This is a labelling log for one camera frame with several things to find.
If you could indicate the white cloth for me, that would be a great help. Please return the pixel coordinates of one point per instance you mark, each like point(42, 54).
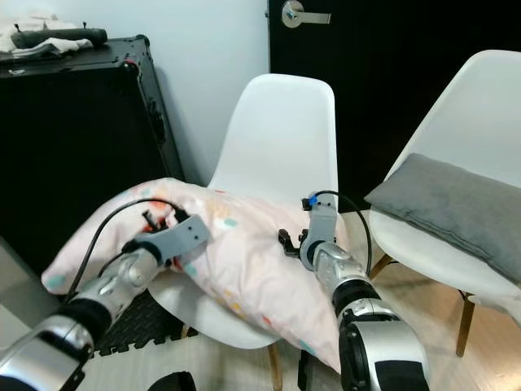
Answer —
point(20, 28)

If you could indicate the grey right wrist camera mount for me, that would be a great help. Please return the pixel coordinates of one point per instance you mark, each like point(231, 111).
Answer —
point(321, 232)

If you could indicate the large black flight case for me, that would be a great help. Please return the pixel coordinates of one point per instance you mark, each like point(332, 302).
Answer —
point(73, 138)

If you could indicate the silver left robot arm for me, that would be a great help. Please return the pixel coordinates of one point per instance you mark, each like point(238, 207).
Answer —
point(122, 277)

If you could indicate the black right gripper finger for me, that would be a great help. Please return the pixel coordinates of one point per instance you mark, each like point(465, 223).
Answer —
point(285, 239)

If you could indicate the grey pillow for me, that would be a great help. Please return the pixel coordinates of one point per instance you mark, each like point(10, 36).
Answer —
point(456, 208)

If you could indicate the white plastic chair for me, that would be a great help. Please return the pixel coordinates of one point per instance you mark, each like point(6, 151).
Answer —
point(484, 106)
point(281, 134)

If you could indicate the black foam floor mat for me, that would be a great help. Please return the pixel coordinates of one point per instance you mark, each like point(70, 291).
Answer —
point(146, 326)

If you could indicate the black door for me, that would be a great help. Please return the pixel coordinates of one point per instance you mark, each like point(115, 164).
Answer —
point(391, 73)

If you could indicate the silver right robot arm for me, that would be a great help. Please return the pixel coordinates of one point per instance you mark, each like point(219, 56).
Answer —
point(383, 350)

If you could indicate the large pale pillow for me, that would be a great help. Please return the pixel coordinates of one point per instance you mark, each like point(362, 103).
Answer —
point(252, 269)

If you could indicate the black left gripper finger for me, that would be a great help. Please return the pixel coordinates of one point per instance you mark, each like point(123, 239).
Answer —
point(150, 222)

